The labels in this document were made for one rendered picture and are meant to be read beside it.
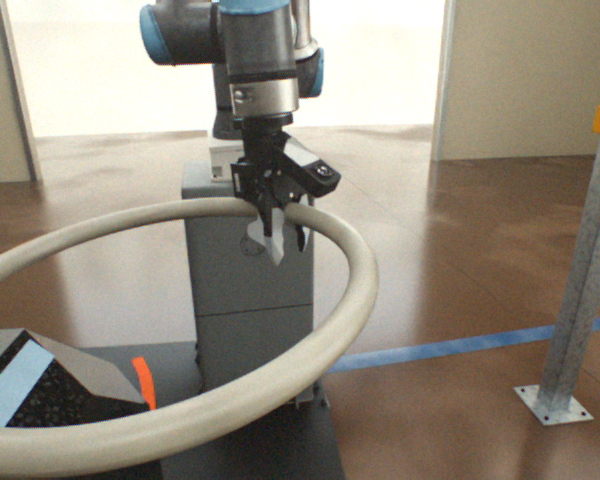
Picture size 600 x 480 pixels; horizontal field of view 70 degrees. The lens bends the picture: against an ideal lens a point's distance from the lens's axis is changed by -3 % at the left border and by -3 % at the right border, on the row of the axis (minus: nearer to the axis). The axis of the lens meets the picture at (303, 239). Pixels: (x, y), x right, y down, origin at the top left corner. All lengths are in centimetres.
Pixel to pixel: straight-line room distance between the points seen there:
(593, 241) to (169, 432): 145
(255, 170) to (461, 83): 562
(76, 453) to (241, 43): 46
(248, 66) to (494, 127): 602
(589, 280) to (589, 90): 588
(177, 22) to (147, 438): 58
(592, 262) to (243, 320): 113
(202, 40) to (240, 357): 111
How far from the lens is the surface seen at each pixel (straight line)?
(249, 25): 58
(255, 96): 58
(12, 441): 34
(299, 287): 146
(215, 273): 140
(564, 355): 178
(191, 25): 72
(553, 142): 717
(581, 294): 167
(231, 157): 135
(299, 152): 60
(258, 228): 64
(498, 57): 642
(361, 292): 40
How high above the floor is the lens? 118
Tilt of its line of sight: 22 degrees down
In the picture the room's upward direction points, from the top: straight up
